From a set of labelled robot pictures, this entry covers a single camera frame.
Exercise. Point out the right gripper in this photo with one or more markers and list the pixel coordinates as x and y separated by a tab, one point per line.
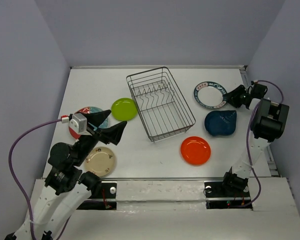
232	100

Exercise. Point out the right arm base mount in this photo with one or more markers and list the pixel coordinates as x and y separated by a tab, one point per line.
217	197

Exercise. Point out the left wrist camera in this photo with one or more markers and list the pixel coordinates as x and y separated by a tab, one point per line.
78	125

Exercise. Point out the dark blue shell plate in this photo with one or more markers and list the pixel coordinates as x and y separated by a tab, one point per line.
221	123

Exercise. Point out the lime green plate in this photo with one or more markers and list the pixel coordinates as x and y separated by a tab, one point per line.
124	109

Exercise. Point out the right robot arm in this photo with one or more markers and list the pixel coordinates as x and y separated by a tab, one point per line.
267	123

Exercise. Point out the green rimmed white plate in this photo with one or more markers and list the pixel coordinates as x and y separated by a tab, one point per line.
210	95

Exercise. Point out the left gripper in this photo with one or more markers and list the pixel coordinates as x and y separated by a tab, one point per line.
113	133

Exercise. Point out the beige floral plate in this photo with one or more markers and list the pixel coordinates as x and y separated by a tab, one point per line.
101	161

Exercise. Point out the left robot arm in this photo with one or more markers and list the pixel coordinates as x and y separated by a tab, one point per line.
66	187

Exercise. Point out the orange plate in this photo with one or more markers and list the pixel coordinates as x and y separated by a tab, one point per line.
195	150

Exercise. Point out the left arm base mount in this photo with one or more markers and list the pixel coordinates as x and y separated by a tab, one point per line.
103	200

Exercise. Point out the wire dish rack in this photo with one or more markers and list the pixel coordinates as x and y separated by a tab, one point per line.
161	106

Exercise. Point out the red and teal plate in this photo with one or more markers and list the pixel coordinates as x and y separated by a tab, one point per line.
89	110

